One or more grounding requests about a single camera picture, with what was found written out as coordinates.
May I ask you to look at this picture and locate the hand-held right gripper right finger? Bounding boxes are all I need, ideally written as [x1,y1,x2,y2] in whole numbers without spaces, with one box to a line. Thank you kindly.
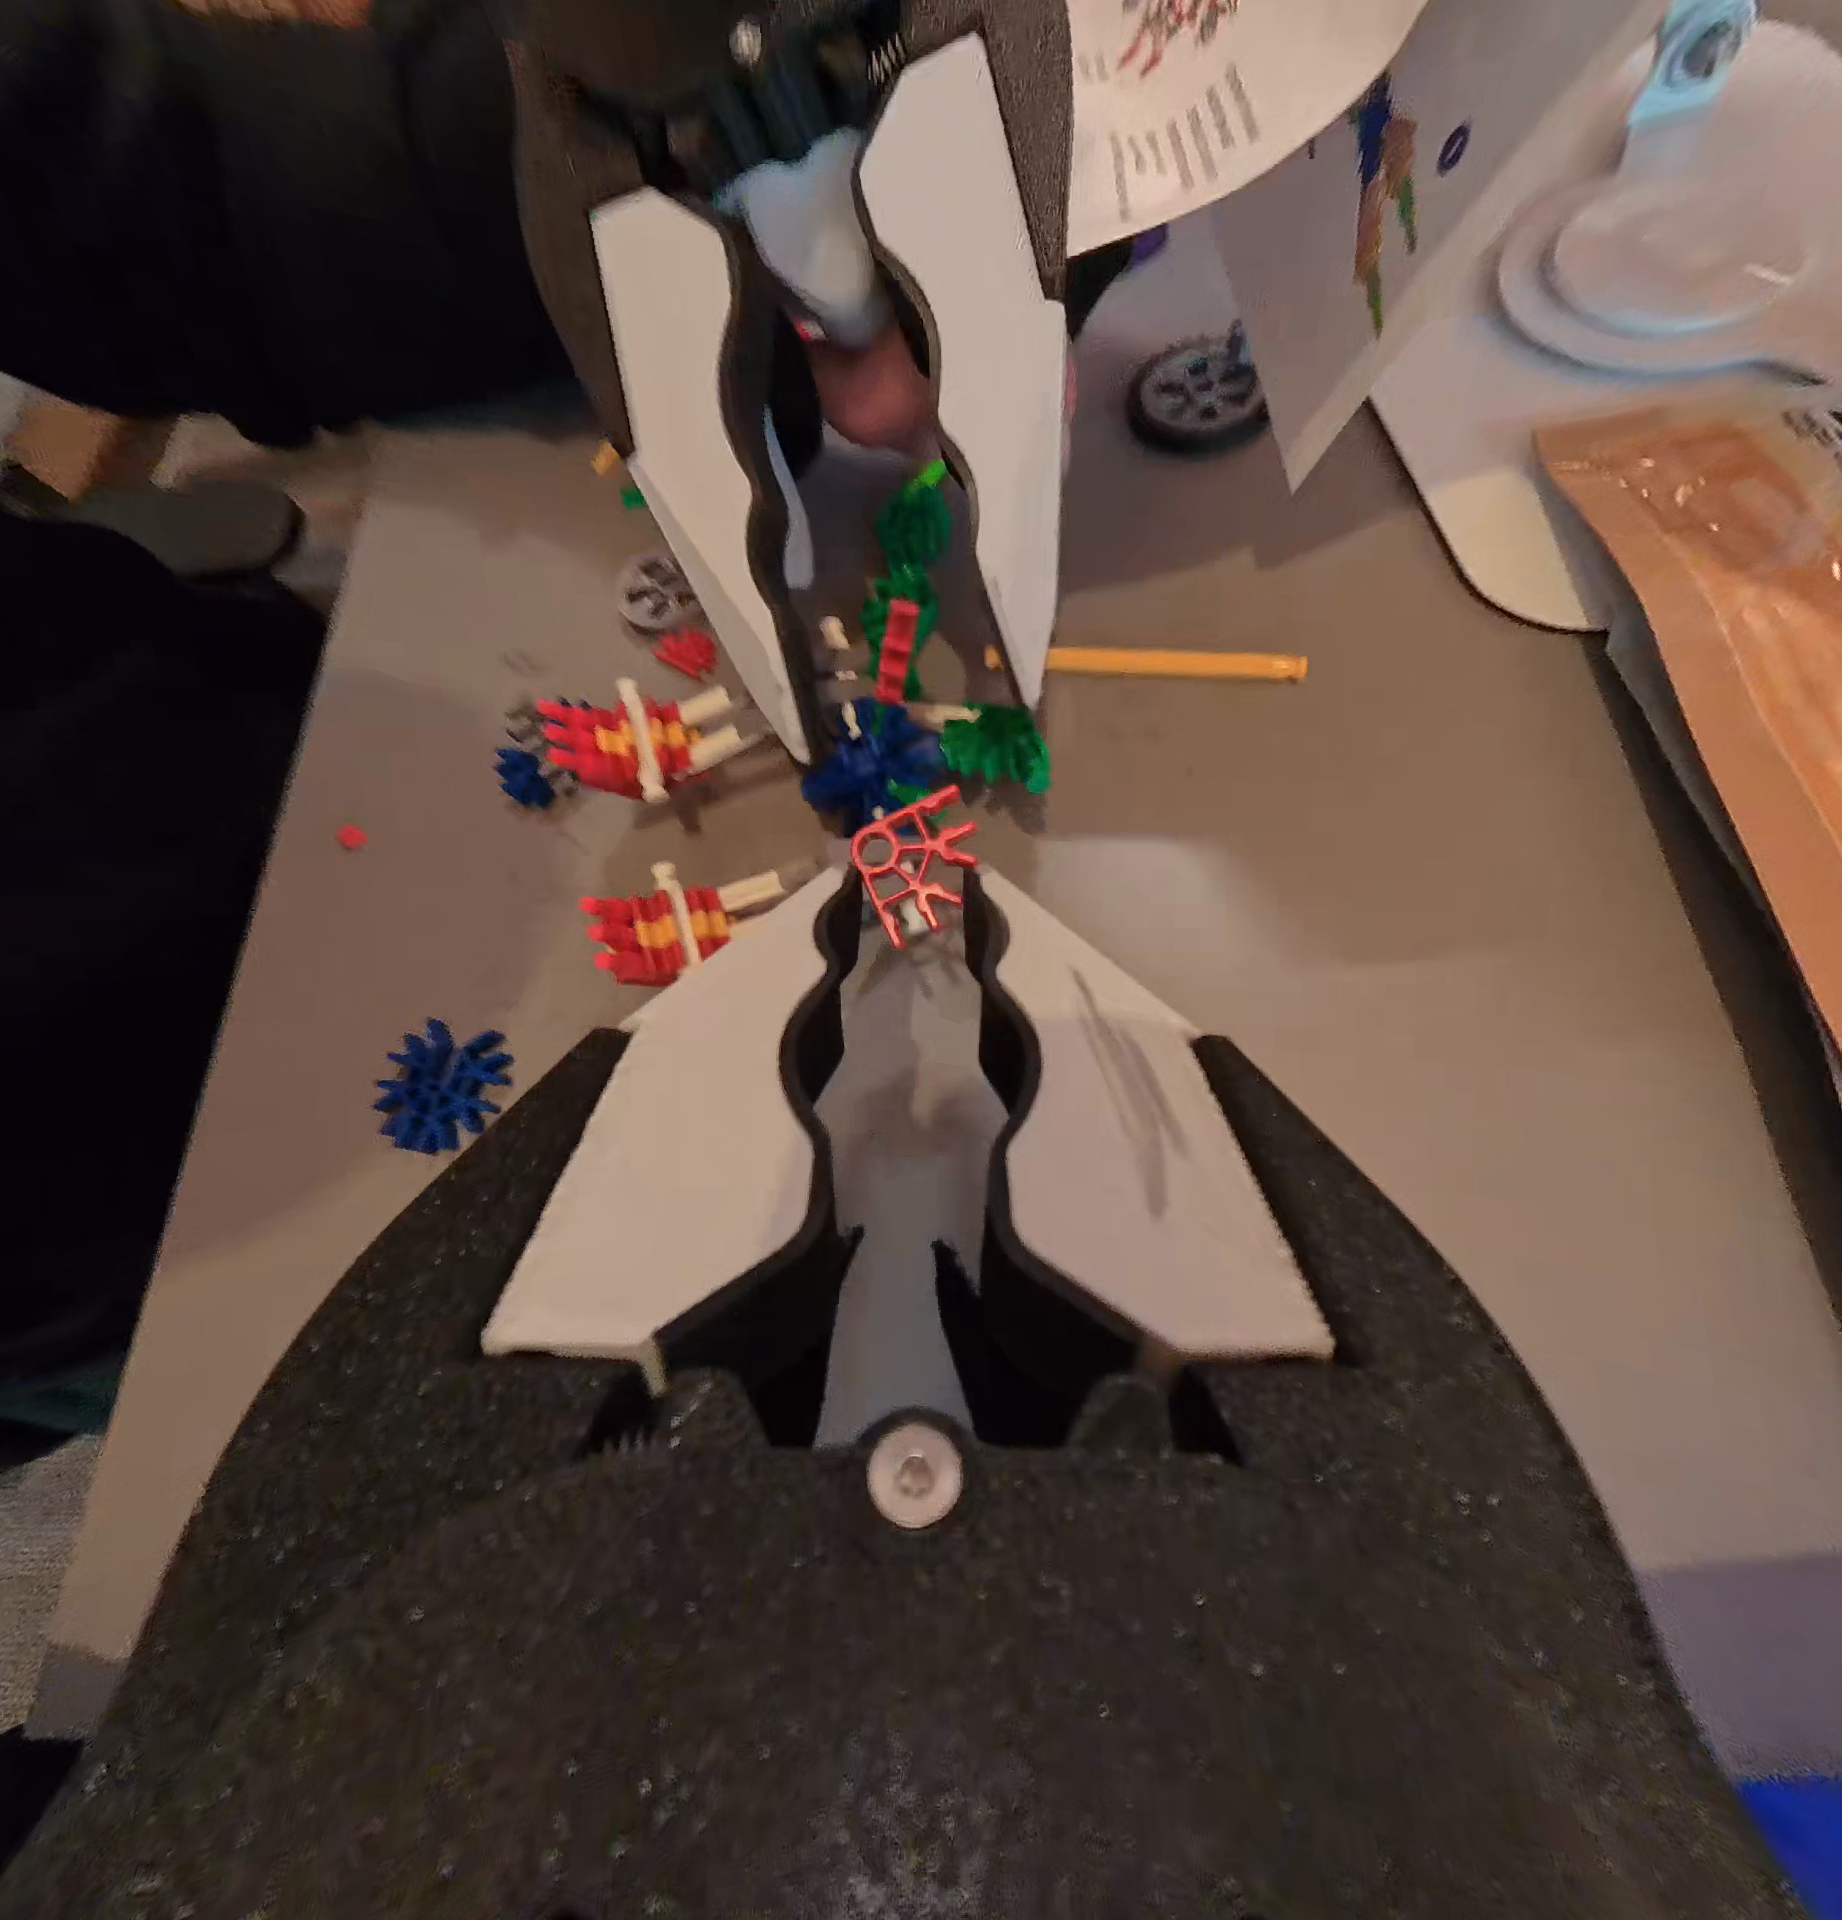
[960,867,1336,1368]

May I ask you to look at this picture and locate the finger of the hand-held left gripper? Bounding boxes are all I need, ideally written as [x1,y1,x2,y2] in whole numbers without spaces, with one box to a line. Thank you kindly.
[589,185,823,763]
[856,27,1073,710]

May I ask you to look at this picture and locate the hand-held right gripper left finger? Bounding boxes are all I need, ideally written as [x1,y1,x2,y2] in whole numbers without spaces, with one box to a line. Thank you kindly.
[478,866,866,1368]

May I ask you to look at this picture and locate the red fan-shaped toy connector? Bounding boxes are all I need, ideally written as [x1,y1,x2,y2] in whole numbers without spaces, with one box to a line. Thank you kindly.
[846,784,980,954]

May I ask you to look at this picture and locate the multicolour toy construction model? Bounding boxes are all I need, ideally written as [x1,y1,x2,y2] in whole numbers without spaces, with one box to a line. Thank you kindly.
[574,455,1057,984]

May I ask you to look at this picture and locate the person's left hand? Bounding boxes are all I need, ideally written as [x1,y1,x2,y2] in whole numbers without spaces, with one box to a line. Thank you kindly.
[820,316,949,452]

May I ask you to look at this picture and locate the black toy wheel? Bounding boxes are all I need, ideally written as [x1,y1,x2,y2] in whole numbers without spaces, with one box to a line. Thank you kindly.
[1129,316,1268,461]

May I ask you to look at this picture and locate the blue snowflake toy connector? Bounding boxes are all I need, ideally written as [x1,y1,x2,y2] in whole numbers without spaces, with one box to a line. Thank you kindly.
[373,1017,518,1156]

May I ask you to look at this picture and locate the long orange toy rod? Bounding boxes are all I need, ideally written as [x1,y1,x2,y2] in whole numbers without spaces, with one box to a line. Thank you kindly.
[984,644,1312,687]

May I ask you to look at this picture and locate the red yellow toy leg assembly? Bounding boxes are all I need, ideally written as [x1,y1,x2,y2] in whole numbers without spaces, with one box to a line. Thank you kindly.
[525,676,761,809]

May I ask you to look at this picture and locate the blue and grey snowflake connectors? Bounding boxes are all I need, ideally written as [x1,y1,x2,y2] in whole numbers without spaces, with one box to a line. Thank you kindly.
[491,707,559,815]

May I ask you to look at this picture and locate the person's dark clothed legs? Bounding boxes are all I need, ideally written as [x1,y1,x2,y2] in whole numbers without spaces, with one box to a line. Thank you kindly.
[0,475,333,1435]

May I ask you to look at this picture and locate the orange printed plastic bag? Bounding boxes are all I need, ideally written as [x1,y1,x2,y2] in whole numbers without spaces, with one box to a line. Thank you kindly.
[1532,406,1842,1201]

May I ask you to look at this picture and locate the blue plastic bin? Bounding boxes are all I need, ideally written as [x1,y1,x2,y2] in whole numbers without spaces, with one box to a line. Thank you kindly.
[1739,1775,1842,1920]

